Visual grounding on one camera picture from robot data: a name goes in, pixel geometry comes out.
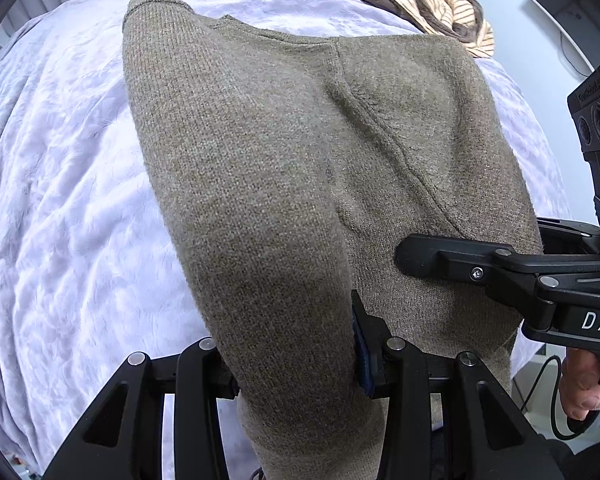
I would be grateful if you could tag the lavender plush bed blanket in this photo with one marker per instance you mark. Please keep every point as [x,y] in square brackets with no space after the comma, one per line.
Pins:
[88,273]

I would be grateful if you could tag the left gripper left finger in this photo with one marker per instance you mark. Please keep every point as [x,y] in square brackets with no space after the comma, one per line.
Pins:
[119,436]

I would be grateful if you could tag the curved computer monitor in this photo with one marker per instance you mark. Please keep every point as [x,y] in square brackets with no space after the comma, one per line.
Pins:
[578,22]

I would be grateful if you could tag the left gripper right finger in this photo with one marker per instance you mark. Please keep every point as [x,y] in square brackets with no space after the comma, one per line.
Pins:
[485,436]

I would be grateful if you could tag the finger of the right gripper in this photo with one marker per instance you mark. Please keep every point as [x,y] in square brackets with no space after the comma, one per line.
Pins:
[506,275]

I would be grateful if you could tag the person's right hand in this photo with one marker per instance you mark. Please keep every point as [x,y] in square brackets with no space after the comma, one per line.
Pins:
[579,387]

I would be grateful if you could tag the olive brown knit sweater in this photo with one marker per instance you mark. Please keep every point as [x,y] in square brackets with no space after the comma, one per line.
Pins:
[287,170]

